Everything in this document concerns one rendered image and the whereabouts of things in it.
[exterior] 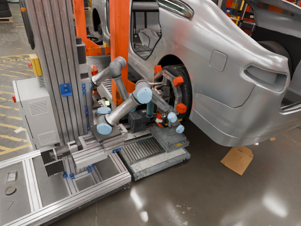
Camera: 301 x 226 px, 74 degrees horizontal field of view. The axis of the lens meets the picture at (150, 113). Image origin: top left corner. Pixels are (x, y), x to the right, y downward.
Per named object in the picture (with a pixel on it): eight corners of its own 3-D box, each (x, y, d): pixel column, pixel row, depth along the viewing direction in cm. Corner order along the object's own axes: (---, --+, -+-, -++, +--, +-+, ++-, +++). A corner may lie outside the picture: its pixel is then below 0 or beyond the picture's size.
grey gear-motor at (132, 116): (156, 130, 302) (159, 111, 282) (131, 138, 283) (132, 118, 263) (151, 123, 314) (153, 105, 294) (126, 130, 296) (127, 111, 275)
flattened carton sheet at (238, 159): (255, 154, 290) (256, 152, 288) (241, 175, 254) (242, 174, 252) (235, 143, 305) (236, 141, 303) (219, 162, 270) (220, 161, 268)
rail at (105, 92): (124, 120, 300) (124, 108, 287) (118, 122, 296) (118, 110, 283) (83, 61, 470) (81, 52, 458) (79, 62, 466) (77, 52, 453)
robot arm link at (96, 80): (81, 85, 211) (116, 58, 183) (88, 79, 223) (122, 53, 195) (88, 94, 214) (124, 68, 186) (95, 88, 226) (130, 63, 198)
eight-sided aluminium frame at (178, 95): (177, 124, 236) (185, 83, 204) (172, 126, 233) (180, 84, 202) (153, 102, 273) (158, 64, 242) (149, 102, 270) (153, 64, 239)
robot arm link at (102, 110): (111, 116, 182) (111, 104, 174) (112, 126, 171) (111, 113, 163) (97, 117, 179) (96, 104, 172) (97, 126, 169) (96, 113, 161)
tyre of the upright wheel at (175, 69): (168, 105, 290) (199, 124, 238) (154, 109, 280) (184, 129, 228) (170, 59, 262) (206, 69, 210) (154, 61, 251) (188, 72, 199)
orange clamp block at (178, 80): (180, 85, 215) (184, 81, 207) (174, 87, 212) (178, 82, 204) (177, 80, 217) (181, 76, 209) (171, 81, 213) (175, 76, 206)
